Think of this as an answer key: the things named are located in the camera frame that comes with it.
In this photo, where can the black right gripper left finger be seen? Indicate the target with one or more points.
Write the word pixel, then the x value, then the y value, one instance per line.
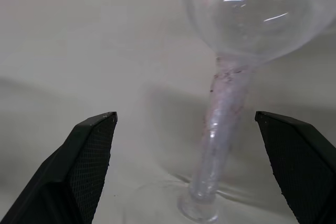
pixel 65 179

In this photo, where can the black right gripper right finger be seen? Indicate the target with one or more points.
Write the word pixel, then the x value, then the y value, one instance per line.
pixel 304 169

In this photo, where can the clear plastic cup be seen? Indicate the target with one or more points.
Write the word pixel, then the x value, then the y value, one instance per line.
pixel 225 129

